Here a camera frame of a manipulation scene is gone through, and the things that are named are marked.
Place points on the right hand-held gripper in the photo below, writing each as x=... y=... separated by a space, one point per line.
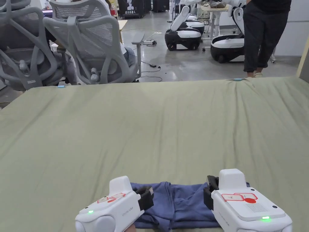
x=241 y=210

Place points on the dark blue shirt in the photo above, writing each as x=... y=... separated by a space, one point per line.
x=183 y=203

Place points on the white and black wheeled robot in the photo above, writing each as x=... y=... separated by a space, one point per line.
x=183 y=38
x=227 y=48
x=196 y=25

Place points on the bed with pale green sheet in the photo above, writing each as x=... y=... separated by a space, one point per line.
x=144 y=125

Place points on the white power strip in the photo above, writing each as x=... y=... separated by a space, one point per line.
x=149 y=42

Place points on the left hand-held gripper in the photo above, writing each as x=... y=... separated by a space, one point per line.
x=113 y=212

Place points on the wooden desk with white legs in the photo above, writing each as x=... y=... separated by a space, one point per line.
x=213 y=10

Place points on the red drink bottle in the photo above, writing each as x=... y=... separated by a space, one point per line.
x=113 y=9

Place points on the person's left hand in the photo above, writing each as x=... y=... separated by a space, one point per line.
x=131 y=228

